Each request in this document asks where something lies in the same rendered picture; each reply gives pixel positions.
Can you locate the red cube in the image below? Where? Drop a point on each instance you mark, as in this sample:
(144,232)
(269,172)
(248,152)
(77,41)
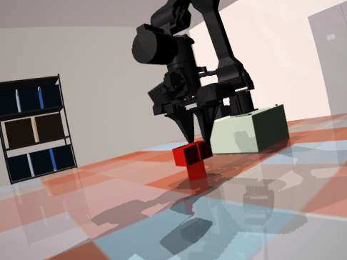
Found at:
(204,150)
(186,155)
(196,171)

